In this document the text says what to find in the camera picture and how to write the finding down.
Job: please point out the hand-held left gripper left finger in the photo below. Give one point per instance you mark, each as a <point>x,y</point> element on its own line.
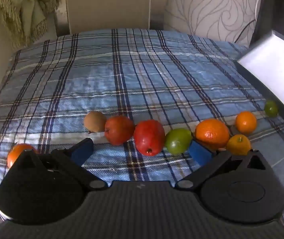
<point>82,151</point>

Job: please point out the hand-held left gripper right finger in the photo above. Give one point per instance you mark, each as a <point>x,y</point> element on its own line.
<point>200,153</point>

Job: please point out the large orange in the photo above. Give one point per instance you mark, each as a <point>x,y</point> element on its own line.
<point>212,134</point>

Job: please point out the green apple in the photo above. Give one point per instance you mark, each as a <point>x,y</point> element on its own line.
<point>178,141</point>

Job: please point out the yellow-orange mandarin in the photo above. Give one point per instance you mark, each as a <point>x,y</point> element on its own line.
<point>238,145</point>

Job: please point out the small red pomegranate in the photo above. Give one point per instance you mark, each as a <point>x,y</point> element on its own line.
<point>119,130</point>

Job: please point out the large red pomegranate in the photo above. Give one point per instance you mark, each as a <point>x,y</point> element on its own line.
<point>149,137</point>

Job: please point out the small orange mandarin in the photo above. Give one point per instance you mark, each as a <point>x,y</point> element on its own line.
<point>246,122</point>

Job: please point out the small green lime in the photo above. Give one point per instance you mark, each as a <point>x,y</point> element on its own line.
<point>271,108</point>

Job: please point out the brown kiwi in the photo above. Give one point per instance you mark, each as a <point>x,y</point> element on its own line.
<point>95,122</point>

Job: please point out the blue plaid blanket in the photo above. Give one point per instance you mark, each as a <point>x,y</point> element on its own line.
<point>156,79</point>

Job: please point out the beige headboard panel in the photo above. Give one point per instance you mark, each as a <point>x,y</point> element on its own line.
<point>107,5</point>

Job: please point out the green fringed throw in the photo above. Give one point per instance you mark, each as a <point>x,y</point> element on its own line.
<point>27,2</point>

